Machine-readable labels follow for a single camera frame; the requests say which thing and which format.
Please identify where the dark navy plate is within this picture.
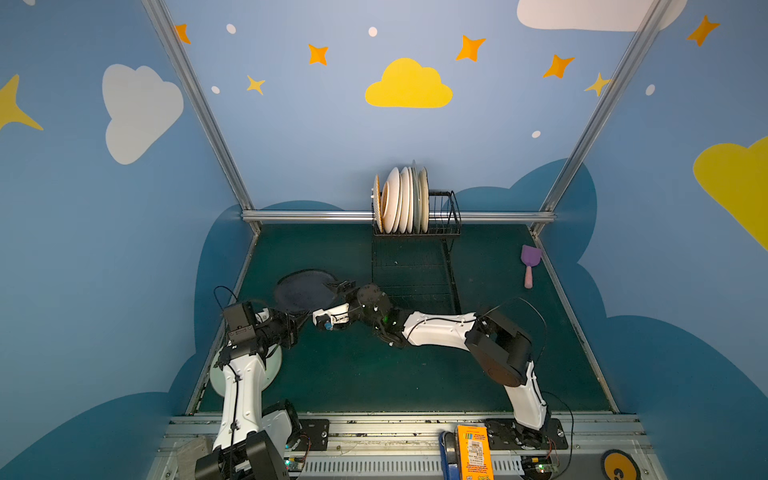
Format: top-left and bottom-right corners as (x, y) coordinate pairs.
(273, 269), (337, 313)

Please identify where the black wire dish rack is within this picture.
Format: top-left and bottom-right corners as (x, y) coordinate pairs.
(371, 190), (462, 315)

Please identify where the woven bamboo plate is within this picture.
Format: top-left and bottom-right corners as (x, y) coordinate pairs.
(372, 175), (383, 234)

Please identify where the green-rimmed Hao Wei plate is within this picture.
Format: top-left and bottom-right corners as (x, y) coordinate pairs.
(381, 167), (400, 234)

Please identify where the grey-green plain plate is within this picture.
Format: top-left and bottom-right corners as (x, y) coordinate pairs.
(411, 161), (420, 234)

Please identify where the cream floral plate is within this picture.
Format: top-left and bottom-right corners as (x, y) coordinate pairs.
(419, 168), (429, 234)

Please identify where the white plate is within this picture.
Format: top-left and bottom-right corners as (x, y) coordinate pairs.
(406, 166), (418, 234)

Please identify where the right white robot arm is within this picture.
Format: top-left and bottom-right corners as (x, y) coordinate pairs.
(312, 282), (551, 433)

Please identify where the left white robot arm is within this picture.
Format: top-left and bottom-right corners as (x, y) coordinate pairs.
(194, 302), (307, 479)

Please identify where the mint green leaf plate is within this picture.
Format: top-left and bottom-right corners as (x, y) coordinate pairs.
(209, 346), (282, 397)

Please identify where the small green circuit board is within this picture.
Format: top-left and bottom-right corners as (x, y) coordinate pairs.
(284, 457), (305, 474)

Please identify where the orange box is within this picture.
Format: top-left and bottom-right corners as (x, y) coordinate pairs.
(457, 425), (494, 480)

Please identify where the yellow black wheel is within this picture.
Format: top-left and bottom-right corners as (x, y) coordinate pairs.
(601, 449), (641, 480)

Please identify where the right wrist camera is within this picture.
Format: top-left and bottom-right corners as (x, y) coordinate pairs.
(312, 303), (350, 331)

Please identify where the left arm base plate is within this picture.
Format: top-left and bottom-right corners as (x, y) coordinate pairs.
(293, 418), (330, 452)

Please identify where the blue tool handle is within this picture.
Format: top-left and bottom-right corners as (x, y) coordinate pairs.
(439, 431), (460, 480)

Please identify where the purple scoop, pink handle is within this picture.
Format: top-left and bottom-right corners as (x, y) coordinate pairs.
(521, 245), (542, 289)

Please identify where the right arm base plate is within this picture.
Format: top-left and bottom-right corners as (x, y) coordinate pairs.
(483, 414), (569, 450)

